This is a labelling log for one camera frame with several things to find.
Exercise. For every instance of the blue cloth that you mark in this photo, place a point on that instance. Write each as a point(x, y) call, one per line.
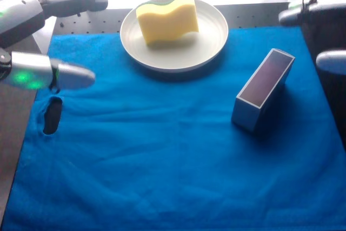
point(162, 160)

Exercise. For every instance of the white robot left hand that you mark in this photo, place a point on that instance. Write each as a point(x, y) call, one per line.
point(19, 12)

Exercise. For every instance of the white round plate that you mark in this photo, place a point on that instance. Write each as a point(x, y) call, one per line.
point(205, 41)

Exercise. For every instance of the yellow sponge with green back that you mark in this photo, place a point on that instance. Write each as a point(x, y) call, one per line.
point(167, 22)

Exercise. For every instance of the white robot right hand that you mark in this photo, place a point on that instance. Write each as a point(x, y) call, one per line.
point(329, 6)

